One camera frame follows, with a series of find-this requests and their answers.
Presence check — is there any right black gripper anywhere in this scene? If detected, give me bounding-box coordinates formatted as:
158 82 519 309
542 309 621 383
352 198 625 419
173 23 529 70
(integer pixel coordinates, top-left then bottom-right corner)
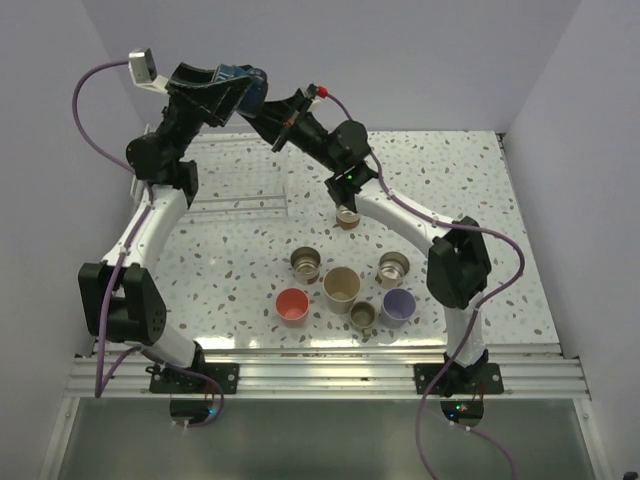
237 94 342 172

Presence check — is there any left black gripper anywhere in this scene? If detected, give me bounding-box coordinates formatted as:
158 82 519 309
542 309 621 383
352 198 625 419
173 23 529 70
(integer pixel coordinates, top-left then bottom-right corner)
157 63 252 165

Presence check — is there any blue cup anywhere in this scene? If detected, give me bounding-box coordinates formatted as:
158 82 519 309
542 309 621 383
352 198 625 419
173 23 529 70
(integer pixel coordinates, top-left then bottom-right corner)
214 64 269 118

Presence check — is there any steel cup with brown sleeve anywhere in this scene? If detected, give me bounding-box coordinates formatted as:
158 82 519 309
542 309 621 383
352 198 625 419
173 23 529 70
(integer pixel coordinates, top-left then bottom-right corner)
335 205 361 230

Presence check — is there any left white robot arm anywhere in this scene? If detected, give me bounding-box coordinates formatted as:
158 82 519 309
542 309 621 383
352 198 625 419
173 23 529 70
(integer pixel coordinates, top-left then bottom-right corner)
78 52 268 397

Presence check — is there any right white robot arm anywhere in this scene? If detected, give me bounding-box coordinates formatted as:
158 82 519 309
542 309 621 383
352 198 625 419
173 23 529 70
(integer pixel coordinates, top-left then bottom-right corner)
244 87 491 397

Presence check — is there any beige tall cup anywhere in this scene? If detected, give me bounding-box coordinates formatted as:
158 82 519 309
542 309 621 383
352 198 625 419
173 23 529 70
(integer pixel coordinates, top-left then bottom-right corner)
323 267 361 314

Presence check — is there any red cup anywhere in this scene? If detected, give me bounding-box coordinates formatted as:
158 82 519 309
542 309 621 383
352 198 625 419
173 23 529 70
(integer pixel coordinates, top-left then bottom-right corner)
275 288 310 327

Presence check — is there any steel cup right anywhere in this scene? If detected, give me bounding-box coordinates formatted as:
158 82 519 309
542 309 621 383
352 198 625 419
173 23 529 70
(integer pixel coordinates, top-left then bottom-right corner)
376 251 410 290

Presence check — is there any small olive mug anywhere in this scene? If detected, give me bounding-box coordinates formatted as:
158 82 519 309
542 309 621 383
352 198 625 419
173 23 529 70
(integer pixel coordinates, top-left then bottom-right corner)
349 301 376 338

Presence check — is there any purple cup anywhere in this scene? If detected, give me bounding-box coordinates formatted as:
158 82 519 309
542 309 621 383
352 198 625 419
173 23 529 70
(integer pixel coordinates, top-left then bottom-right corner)
380 288 416 328

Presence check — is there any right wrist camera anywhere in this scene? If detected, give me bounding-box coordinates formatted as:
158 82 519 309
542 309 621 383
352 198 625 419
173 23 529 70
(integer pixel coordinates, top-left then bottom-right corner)
304 84 329 111

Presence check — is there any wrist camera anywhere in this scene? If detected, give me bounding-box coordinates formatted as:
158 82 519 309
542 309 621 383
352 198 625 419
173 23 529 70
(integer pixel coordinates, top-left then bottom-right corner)
128 48 168 94
304 84 329 111

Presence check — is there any white wire dish rack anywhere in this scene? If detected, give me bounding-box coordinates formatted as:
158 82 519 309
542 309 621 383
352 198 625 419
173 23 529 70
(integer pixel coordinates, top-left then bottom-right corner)
181 132 289 223

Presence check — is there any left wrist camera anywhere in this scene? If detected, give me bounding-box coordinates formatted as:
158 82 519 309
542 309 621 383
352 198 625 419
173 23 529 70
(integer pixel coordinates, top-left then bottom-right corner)
128 48 168 94

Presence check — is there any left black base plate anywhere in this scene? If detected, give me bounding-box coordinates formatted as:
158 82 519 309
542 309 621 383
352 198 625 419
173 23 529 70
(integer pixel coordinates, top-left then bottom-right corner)
145 363 240 394

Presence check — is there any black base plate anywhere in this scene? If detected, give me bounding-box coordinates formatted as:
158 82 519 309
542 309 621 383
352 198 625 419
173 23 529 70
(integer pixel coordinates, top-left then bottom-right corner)
413 363 505 397
145 363 240 394

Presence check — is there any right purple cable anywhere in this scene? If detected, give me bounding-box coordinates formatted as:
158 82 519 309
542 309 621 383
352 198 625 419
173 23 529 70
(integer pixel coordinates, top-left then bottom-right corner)
327 94 526 480

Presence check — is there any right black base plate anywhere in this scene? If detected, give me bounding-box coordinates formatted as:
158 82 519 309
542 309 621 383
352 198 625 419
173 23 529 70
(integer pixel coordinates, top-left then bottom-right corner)
413 363 505 397

